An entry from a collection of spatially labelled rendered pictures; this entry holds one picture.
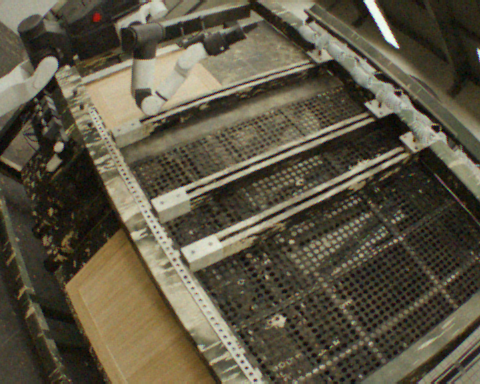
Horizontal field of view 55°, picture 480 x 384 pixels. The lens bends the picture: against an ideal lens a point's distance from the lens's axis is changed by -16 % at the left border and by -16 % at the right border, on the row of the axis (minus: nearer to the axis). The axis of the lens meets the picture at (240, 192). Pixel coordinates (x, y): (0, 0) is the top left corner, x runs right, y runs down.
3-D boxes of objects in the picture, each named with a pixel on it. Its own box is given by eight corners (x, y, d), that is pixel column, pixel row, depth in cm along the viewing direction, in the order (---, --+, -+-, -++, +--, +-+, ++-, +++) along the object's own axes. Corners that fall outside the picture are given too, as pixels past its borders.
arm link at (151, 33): (137, 63, 180) (140, 28, 173) (122, 58, 184) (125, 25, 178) (160, 57, 188) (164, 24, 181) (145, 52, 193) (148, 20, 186)
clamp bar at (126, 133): (110, 138, 217) (103, 95, 198) (333, 60, 257) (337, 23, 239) (118, 152, 211) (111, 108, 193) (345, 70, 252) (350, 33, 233)
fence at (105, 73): (82, 84, 242) (81, 78, 239) (245, 29, 275) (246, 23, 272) (84, 89, 240) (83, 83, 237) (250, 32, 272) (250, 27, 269)
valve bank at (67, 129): (13, 109, 226) (42, 73, 223) (31, 121, 238) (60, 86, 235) (31, 173, 199) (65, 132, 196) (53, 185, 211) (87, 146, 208)
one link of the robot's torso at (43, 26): (18, 36, 166) (57, 13, 169) (14, 23, 173) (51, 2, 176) (41, 85, 188) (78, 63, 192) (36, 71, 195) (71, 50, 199)
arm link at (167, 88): (189, 82, 195) (157, 121, 199) (183, 74, 203) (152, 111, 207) (169, 68, 189) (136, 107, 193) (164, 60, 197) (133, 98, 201)
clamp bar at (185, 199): (150, 209, 193) (143, 163, 174) (389, 109, 233) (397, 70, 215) (162, 228, 187) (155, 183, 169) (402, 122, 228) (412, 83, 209)
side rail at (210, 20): (72, 70, 261) (69, 55, 252) (245, 13, 298) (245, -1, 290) (74, 75, 257) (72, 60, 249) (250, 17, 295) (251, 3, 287)
